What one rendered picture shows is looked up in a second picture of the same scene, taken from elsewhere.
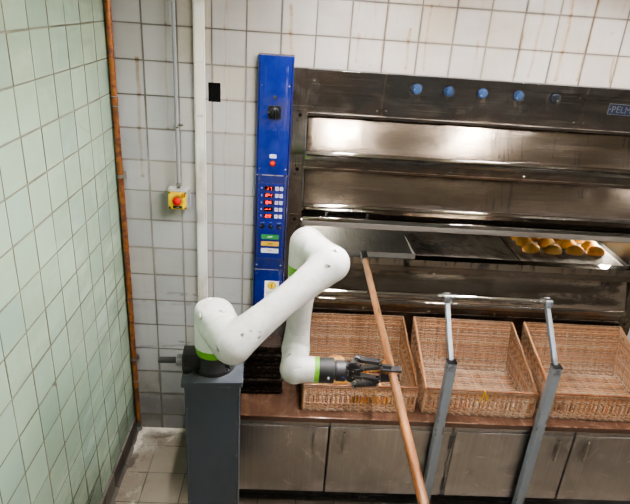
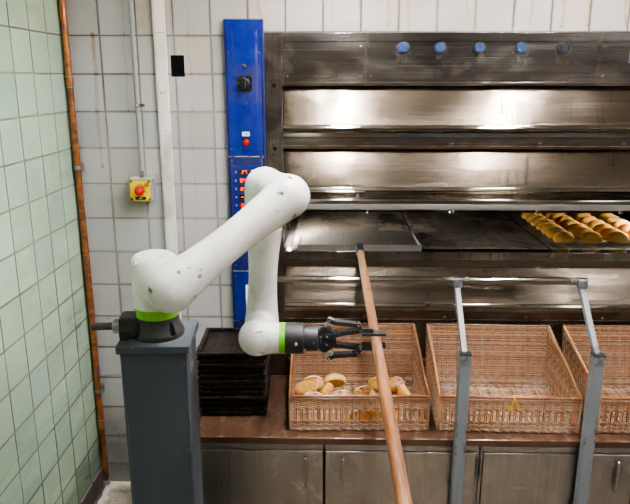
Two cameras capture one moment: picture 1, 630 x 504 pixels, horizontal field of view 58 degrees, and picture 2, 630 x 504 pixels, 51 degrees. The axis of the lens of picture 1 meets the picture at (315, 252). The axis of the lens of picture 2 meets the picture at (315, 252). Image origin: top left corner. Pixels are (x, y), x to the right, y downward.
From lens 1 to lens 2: 55 cm
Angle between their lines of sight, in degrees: 10
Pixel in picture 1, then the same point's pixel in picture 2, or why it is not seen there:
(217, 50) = (178, 19)
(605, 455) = not seen: outside the picture
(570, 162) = (593, 121)
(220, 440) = (168, 428)
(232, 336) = (167, 273)
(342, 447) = (341, 477)
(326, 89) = (301, 55)
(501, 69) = (497, 18)
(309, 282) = (259, 212)
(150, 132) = (109, 116)
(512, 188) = (528, 158)
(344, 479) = not seen: outside the picture
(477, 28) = not seen: outside the picture
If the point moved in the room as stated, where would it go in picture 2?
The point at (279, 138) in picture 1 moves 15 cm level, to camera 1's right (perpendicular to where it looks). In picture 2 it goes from (251, 112) to (287, 113)
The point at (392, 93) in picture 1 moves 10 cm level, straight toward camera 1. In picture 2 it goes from (376, 55) to (373, 54)
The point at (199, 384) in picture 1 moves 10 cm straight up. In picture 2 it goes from (137, 349) to (134, 315)
